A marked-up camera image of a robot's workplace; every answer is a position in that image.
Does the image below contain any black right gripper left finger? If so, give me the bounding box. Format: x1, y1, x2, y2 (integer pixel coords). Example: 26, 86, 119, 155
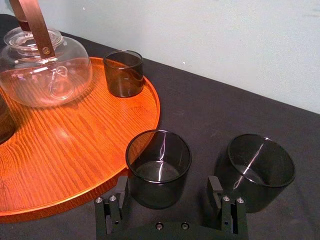
94, 175, 129, 237

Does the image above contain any smoked glass tumbler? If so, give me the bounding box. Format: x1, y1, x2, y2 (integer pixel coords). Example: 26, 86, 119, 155
214, 133, 296, 214
102, 49, 144, 98
0, 94, 17, 145
125, 129, 192, 210

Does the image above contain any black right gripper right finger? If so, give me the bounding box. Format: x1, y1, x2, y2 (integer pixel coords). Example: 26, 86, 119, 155
206, 175, 249, 236

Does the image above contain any round orange wooden tray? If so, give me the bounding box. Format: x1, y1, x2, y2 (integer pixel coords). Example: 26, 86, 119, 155
0, 56, 161, 224

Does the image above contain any black table cloth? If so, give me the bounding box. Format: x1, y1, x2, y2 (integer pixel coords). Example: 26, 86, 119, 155
0, 13, 320, 240

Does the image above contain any clear glass teapot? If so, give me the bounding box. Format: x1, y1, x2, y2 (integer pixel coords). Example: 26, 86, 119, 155
0, 26, 93, 108

